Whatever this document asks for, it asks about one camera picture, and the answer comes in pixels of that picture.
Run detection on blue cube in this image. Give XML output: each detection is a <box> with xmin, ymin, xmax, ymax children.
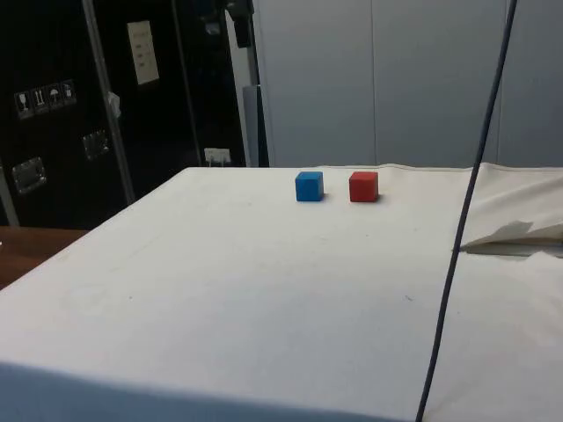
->
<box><xmin>295</xmin><ymin>171</ymin><xmax>325</xmax><ymax>203</ymax></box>

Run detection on red cube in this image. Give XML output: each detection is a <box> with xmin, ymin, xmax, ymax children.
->
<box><xmin>348</xmin><ymin>171</ymin><xmax>380</xmax><ymax>204</ymax></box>

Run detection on pale lockers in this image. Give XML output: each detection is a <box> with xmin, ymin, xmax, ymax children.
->
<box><xmin>252</xmin><ymin>0</ymin><xmax>563</xmax><ymax>170</ymax></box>

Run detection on black cable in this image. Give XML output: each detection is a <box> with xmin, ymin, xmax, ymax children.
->
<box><xmin>414</xmin><ymin>0</ymin><xmax>519</xmax><ymax>422</ymax></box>

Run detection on black cabinet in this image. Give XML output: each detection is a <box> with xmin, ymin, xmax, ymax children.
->
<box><xmin>0</xmin><ymin>0</ymin><xmax>248</xmax><ymax>229</ymax></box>

